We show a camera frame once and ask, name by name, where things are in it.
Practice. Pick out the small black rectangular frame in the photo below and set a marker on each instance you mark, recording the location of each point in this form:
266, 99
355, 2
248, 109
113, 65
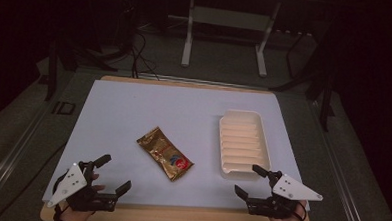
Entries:
63, 108

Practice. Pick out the silver metal rail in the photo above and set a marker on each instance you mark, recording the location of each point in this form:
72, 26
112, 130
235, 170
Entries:
13, 156
340, 170

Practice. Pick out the pale blue table mat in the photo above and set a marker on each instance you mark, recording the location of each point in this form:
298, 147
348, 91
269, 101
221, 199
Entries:
170, 106

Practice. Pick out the person's left hand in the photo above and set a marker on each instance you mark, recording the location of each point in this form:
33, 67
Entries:
75, 218

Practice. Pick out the black tripod stand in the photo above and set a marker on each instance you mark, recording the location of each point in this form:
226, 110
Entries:
52, 74
325, 106

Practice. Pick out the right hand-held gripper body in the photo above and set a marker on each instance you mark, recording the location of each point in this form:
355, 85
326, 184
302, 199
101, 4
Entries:
294, 191

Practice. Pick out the cream ribbed plastic tray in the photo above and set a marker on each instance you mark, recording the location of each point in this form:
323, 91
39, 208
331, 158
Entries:
244, 139

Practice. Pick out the gold snack packet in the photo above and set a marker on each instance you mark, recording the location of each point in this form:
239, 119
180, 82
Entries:
163, 152

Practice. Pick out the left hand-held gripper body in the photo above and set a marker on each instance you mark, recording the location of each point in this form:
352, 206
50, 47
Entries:
70, 184

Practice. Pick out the white metal table frame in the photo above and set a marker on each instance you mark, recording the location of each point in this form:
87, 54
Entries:
187, 40

